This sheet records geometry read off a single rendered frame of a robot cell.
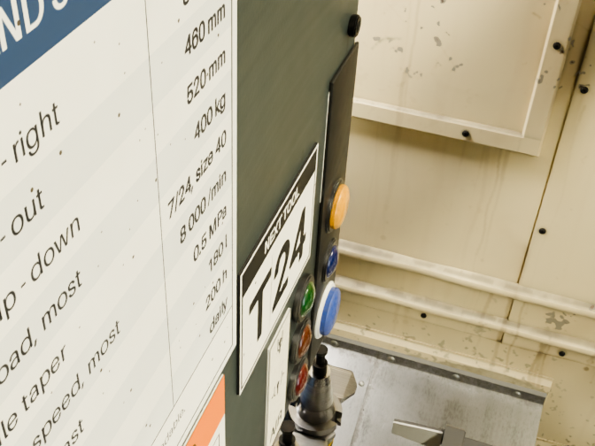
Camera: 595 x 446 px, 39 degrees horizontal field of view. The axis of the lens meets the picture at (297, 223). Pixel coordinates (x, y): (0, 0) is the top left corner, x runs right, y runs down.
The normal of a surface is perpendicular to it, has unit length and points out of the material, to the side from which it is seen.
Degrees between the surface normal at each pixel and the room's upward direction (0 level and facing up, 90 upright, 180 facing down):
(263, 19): 90
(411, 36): 90
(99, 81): 90
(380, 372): 25
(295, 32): 90
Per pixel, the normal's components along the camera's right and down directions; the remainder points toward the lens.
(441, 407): -0.09, -0.47
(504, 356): -0.30, 0.59
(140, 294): 0.94, 0.24
